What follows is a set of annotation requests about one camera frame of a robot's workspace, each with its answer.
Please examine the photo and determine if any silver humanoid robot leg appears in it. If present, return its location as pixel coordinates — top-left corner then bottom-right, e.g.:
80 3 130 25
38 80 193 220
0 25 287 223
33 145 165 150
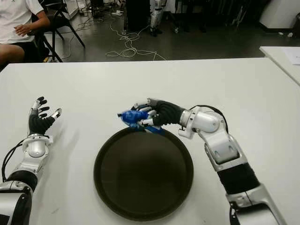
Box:
149 0 168 37

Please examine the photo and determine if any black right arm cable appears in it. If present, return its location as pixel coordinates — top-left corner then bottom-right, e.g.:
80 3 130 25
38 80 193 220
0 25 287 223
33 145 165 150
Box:
189 105 230 134

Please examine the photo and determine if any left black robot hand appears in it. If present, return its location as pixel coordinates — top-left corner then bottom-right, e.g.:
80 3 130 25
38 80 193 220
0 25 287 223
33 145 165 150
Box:
28 96 63 136

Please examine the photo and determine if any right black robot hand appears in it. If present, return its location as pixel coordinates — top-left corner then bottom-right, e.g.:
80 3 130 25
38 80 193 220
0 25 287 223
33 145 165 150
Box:
131 97 186 129

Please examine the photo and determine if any blue Oreo packet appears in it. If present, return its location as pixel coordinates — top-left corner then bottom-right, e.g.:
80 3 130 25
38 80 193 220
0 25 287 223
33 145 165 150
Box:
117 109 166 136

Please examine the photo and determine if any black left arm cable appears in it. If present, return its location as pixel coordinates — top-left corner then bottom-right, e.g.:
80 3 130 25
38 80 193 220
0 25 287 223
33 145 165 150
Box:
1 139 28 182

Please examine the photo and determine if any seated person in white shirt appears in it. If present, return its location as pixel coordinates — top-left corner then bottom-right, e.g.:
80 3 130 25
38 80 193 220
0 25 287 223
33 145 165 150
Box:
0 0 51 68

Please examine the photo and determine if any white cable on floor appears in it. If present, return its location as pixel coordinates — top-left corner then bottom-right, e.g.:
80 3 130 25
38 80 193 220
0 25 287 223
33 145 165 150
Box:
105 11 167 61

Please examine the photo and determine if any black folding chair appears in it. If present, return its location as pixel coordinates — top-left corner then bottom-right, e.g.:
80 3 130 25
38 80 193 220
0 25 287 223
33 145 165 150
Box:
28 0 85 63

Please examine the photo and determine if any white cabinet with black base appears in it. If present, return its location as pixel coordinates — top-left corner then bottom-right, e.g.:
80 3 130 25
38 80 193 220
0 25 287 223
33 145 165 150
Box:
259 0 300 30

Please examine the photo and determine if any round dark brown tray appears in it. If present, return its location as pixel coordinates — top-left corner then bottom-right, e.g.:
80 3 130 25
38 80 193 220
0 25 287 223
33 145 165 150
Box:
93 127 195 222

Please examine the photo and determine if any white side table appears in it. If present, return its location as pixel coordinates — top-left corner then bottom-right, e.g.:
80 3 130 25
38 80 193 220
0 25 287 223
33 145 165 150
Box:
259 45 300 86

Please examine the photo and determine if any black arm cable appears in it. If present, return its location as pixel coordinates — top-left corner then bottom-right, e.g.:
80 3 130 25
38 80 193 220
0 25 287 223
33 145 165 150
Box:
1 139 28 182
189 105 230 134

